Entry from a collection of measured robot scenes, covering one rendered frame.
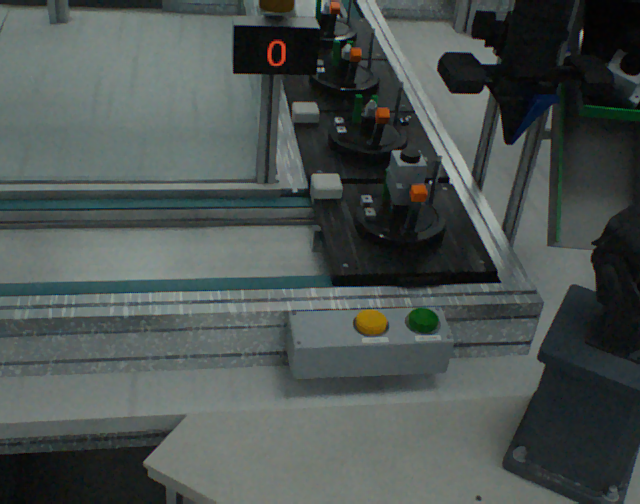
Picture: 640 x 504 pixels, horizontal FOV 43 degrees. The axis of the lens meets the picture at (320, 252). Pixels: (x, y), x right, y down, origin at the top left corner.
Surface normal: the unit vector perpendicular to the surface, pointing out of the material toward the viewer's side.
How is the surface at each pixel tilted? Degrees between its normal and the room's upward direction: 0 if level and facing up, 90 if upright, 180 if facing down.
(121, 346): 90
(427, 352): 90
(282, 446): 0
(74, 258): 0
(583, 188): 45
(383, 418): 0
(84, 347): 90
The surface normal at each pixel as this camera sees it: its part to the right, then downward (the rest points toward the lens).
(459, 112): 0.08, -0.81
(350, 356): 0.14, 0.59
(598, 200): 0.04, -0.15
